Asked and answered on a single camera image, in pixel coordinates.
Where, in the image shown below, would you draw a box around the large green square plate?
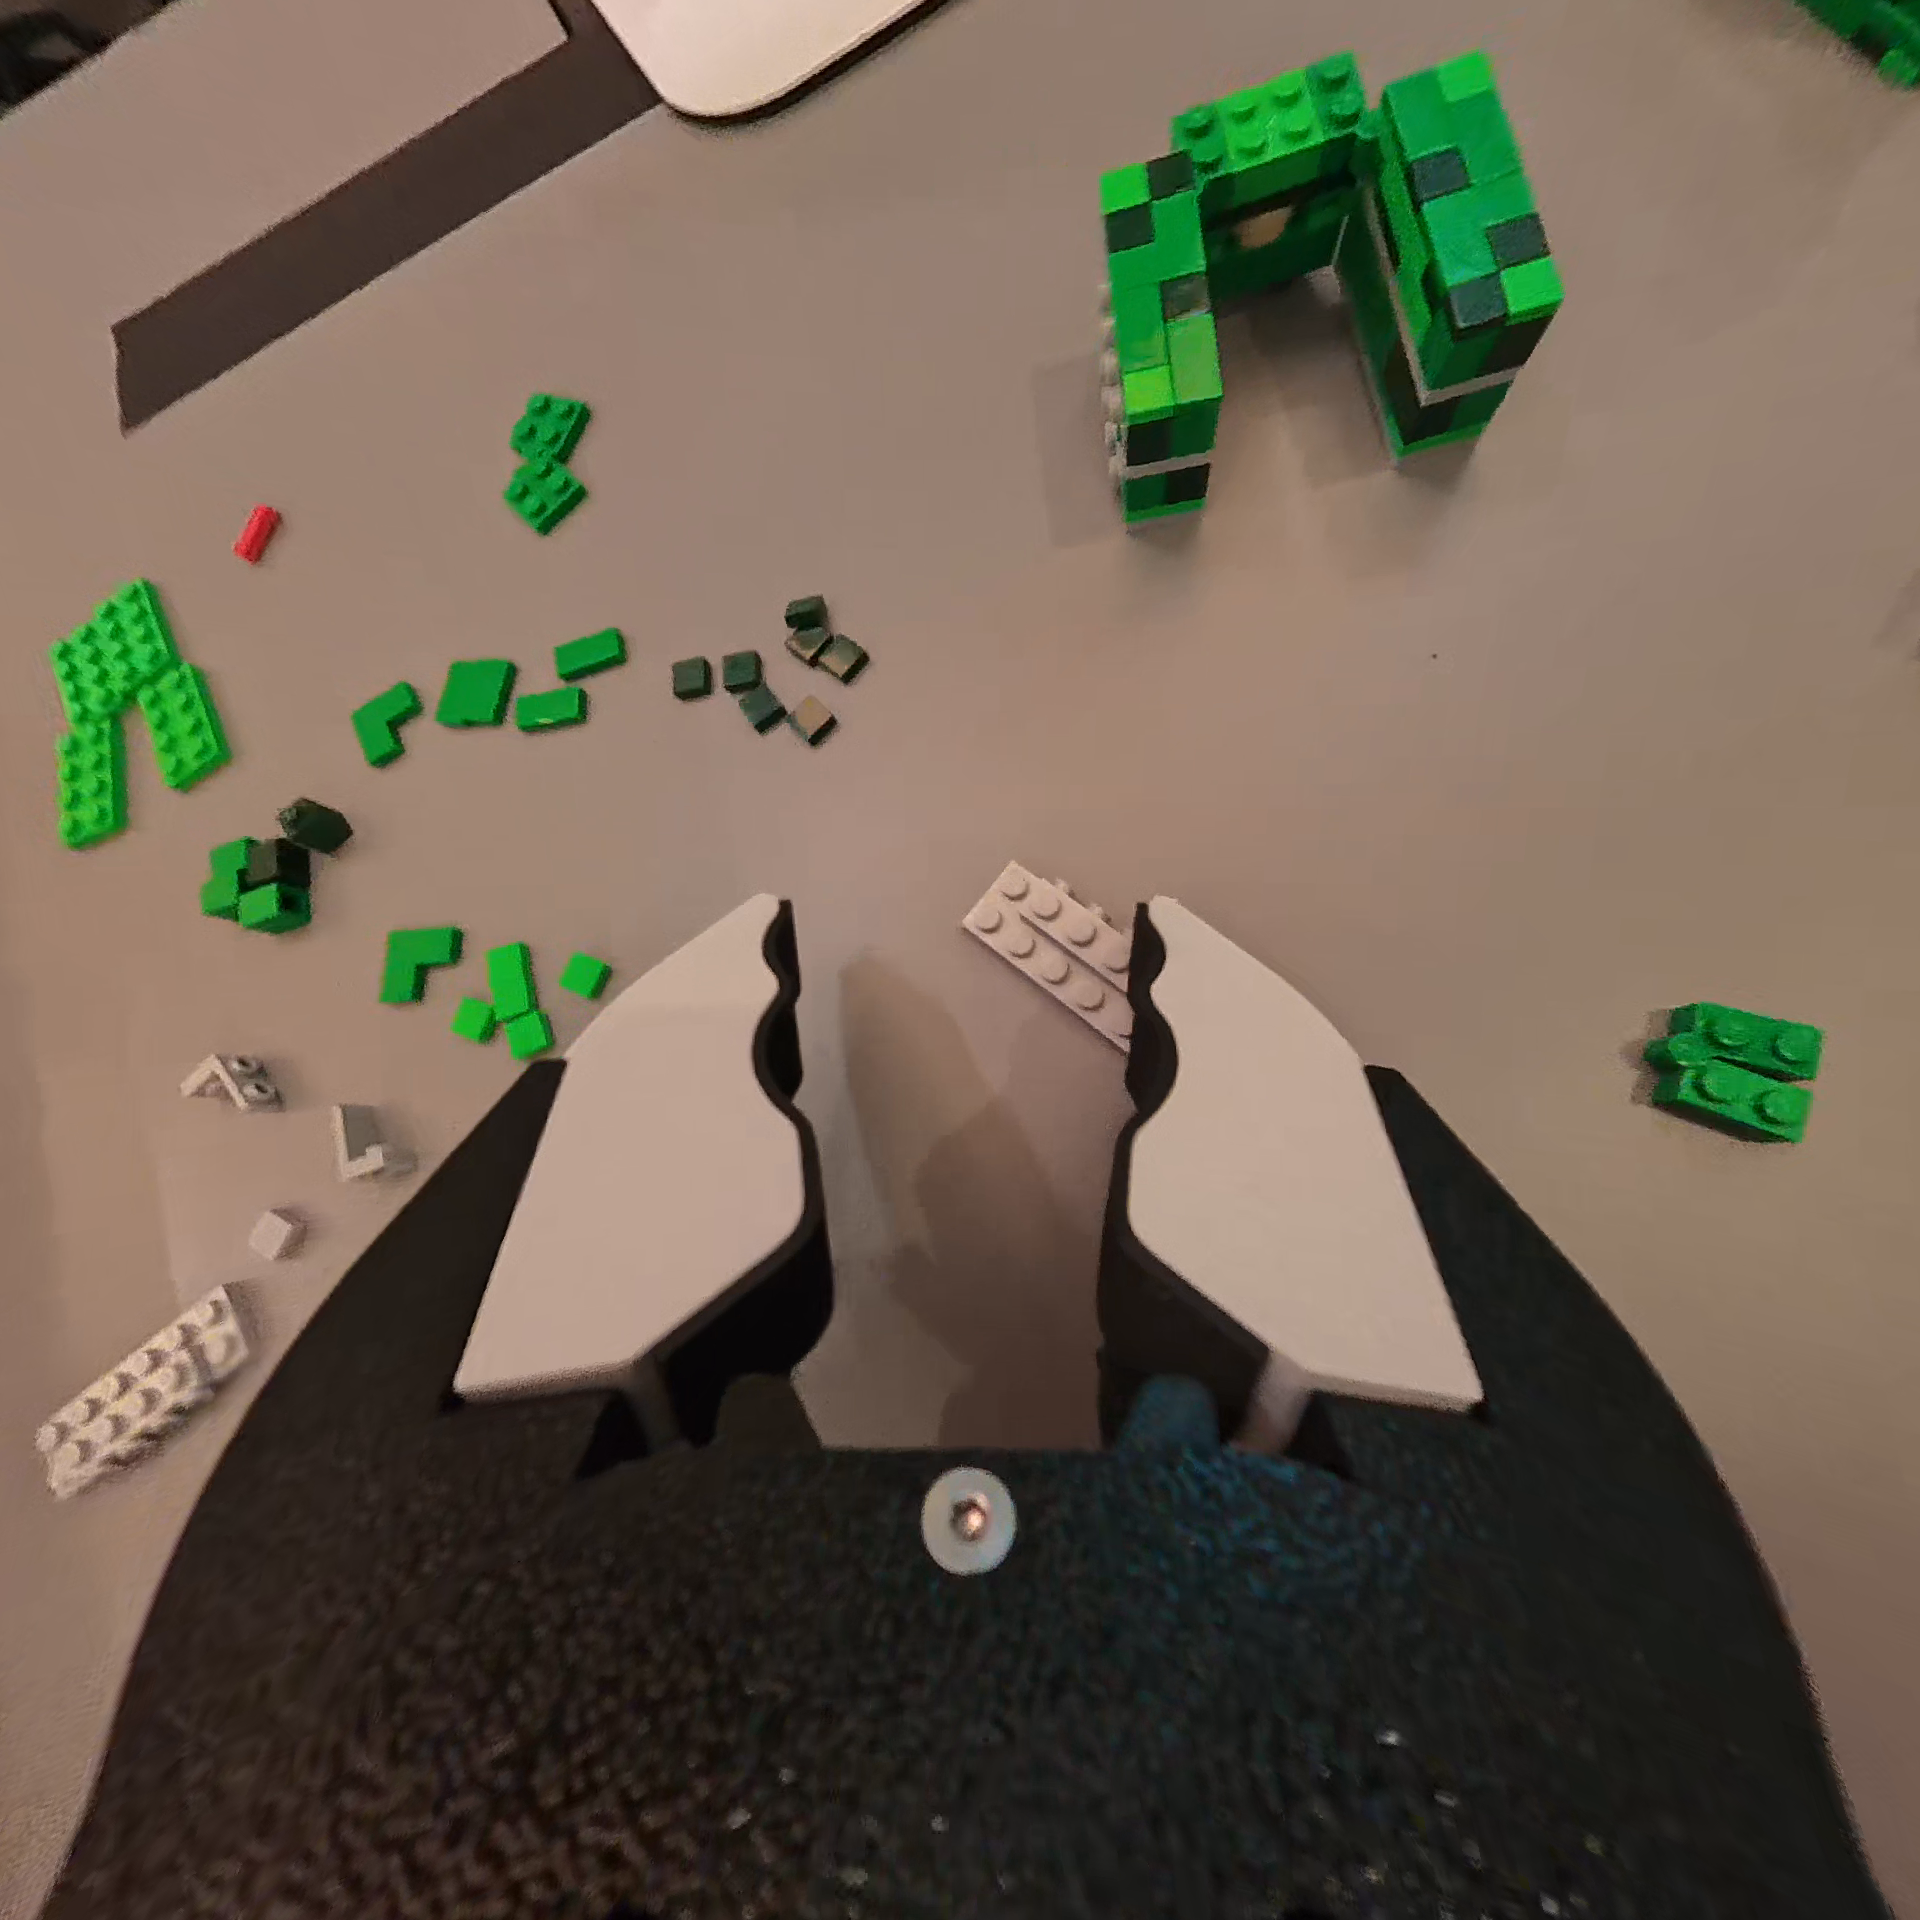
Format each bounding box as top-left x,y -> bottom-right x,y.
48,578 -> 176,712

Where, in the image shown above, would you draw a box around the grey desk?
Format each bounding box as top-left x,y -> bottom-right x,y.
0,0 -> 1920,1920

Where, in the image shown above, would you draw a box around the grey stacked studded plate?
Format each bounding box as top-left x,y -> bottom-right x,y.
36,1280 -> 258,1504

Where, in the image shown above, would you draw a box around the green brick arch model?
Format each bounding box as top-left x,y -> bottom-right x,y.
1097,50 -> 1566,528

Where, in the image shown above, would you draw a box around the green narrow stud plate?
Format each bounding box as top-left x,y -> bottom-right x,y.
1644,1057 -> 1815,1146
1661,1000 -> 1826,1081

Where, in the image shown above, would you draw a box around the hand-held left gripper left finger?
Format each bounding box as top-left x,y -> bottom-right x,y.
450,894 -> 834,1455

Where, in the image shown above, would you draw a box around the white rounded board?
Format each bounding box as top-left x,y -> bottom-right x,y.
582,0 -> 951,121

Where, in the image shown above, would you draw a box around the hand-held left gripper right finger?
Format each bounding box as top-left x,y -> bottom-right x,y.
1100,897 -> 1487,1456

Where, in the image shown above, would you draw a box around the green two-by-four plate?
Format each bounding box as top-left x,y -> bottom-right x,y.
55,702 -> 145,851
132,664 -> 232,794

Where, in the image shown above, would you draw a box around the grey studded plate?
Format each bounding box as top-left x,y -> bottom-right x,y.
959,862 -> 1135,1055
36,1280 -> 258,1504

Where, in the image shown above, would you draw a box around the pile of dark green tiles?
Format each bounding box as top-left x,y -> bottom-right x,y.
669,592 -> 872,752

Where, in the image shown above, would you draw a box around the black tape strip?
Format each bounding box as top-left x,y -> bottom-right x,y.
112,0 -> 671,439

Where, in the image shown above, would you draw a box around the green plates at edge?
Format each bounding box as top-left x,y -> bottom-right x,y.
1792,0 -> 1920,89

